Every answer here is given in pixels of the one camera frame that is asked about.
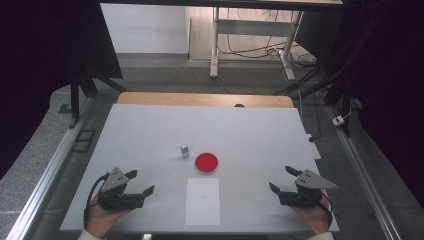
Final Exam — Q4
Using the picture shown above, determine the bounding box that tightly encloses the person's right hand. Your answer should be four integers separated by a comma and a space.
289, 197, 331, 236

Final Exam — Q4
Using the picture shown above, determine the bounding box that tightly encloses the black curtain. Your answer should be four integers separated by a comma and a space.
293, 0, 424, 209
0, 0, 124, 179

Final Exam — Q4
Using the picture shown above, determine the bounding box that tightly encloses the white paper sheet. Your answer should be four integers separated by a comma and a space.
185, 177, 222, 226

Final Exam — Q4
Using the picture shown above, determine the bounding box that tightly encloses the black stand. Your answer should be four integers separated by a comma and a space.
273, 13, 359, 138
67, 63, 128, 130

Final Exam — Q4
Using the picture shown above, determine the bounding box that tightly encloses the tangle of black cables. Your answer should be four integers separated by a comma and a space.
218, 8, 318, 69

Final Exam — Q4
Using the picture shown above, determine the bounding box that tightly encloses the white desk frame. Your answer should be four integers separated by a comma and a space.
209, 6, 305, 81

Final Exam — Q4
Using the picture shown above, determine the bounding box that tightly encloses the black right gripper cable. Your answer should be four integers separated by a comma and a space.
320, 189, 335, 228

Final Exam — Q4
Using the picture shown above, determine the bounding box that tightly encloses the aluminium rail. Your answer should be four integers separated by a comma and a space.
325, 105, 405, 240
5, 96, 98, 240

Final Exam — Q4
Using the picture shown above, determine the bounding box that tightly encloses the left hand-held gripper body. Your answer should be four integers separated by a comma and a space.
98, 166, 146, 212

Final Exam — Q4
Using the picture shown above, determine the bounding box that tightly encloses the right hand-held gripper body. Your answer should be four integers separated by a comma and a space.
279, 169, 338, 208

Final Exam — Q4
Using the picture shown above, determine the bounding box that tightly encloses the round red ink pad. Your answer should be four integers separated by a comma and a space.
194, 152, 220, 176

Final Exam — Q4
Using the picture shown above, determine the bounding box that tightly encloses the person's left hand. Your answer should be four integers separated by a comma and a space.
85, 195, 133, 239

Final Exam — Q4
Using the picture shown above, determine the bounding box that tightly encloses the wooden table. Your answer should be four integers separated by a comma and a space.
116, 91, 295, 109

